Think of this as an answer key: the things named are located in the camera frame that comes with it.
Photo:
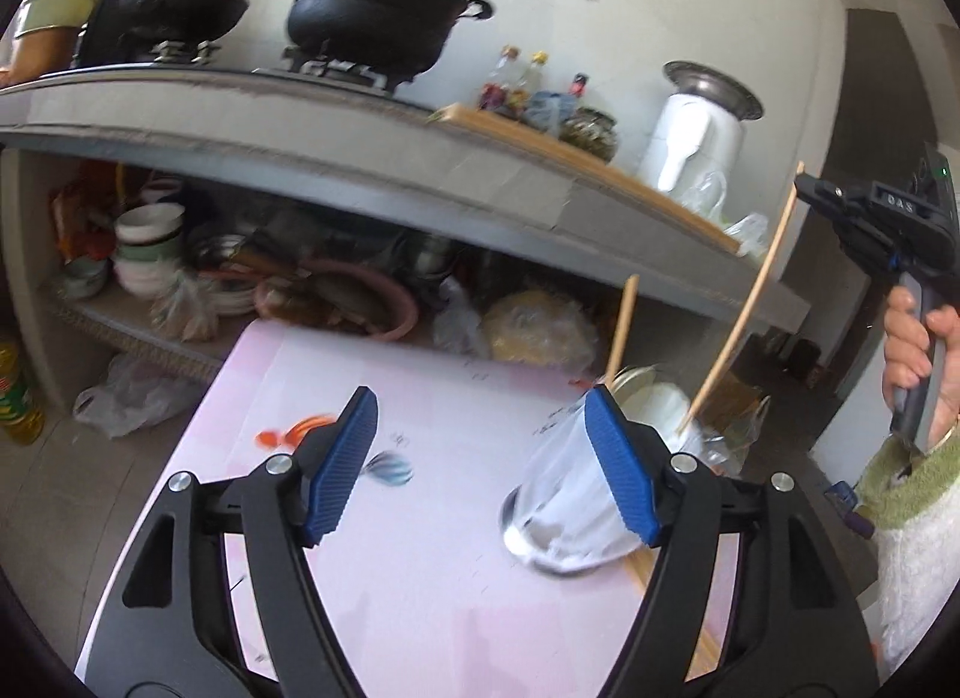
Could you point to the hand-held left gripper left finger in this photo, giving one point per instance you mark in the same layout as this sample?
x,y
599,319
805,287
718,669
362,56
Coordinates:
x,y
341,473

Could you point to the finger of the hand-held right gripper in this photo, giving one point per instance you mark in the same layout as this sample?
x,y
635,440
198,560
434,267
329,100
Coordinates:
x,y
836,201

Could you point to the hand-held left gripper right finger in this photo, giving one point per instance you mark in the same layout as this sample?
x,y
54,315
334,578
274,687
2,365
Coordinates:
x,y
622,473

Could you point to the wooden chopstick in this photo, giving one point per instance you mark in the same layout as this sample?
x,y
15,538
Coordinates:
x,y
622,330
739,327

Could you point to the person's right forearm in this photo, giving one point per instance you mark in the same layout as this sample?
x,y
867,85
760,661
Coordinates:
x,y
915,555

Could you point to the person's right hand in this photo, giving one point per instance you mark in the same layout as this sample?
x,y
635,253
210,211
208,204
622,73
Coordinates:
x,y
907,345

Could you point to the large clear plastic bag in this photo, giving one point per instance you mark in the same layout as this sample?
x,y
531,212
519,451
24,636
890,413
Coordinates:
x,y
750,233

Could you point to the pile of plastic bags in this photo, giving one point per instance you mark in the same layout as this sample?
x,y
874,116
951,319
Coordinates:
x,y
742,443

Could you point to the small clear plastic bag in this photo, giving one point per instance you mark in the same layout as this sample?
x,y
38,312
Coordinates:
x,y
705,191

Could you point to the white kitchen appliance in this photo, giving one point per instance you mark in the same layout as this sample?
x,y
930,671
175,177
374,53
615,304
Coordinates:
x,y
690,143

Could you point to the bag of yellow food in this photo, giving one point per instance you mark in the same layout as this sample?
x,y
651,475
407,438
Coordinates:
x,y
536,330

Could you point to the steel basin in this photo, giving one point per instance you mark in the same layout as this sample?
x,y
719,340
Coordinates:
x,y
712,86

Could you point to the pink plastic basin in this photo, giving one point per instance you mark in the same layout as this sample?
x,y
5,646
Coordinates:
x,y
390,308

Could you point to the grey crumpled plastic bag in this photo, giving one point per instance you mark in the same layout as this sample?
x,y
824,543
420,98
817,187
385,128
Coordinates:
x,y
135,390

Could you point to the blue purple plastic object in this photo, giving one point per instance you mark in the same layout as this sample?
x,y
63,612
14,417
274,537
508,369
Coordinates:
x,y
847,510

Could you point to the stack of ceramic bowls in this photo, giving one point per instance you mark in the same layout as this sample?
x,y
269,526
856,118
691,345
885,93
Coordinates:
x,y
146,248

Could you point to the blue packet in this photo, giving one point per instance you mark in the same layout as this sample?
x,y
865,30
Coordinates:
x,y
546,113

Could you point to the yellow cap glass bottle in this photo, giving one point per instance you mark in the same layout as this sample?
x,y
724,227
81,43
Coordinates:
x,y
534,79

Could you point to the yellow oil bottle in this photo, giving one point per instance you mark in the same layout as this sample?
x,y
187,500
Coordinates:
x,y
19,398

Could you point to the grey concrete counter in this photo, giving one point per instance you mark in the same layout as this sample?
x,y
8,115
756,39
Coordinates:
x,y
300,135

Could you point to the red sauce glass bottle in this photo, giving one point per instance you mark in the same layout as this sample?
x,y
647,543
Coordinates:
x,y
499,94

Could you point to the gas stove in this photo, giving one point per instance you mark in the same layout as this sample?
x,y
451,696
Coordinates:
x,y
337,71

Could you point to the black cooking pot steel lid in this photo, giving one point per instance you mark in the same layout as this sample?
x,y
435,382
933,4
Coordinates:
x,y
375,15

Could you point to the black wok with lid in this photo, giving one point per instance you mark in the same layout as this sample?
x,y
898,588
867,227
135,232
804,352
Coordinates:
x,y
187,8

